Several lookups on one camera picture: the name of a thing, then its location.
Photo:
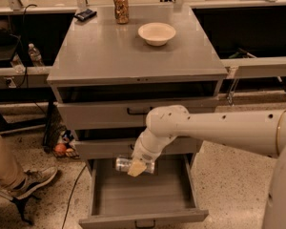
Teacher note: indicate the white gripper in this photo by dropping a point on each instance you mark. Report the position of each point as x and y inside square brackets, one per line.
[145, 154]

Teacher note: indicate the silver blue redbull can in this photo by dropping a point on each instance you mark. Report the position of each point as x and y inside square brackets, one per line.
[122, 164]

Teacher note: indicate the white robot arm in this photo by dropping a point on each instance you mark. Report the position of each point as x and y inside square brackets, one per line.
[260, 132]

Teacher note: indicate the grey bottom drawer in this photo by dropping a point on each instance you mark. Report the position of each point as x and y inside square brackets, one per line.
[144, 202]

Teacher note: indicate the grey drawer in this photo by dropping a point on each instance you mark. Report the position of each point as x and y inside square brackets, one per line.
[144, 202]
[124, 114]
[110, 148]

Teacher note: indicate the grey top drawer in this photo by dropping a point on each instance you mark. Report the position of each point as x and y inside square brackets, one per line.
[124, 114]

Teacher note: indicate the grey middle drawer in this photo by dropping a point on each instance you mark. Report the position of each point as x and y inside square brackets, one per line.
[110, 148]

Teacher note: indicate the grey drawer cabinet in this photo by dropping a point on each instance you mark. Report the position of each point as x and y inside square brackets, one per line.
[102, 61]

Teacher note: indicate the tall brown patterned can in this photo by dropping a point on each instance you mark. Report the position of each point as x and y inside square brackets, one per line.
[121, 11]

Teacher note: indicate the snack pile on floor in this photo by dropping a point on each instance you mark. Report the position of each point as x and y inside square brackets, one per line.
[65, 145]

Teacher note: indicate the grey sneaker shoe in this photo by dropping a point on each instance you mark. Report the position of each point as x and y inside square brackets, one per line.
[33, 181]

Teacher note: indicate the black chair base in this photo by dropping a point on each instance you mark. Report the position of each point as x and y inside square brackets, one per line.
[20, 204]

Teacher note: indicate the white ceramic bowl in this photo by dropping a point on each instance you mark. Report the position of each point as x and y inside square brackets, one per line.
[156, 34]

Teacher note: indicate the person leg khaki trousers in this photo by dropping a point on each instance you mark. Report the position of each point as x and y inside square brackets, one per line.
[12, 176]

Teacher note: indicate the clear plastic water bottle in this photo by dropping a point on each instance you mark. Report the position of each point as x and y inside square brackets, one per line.
[35, 55]

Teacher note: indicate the black phone on cabinet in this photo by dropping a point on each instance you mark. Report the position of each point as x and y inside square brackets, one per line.
[85, 15]

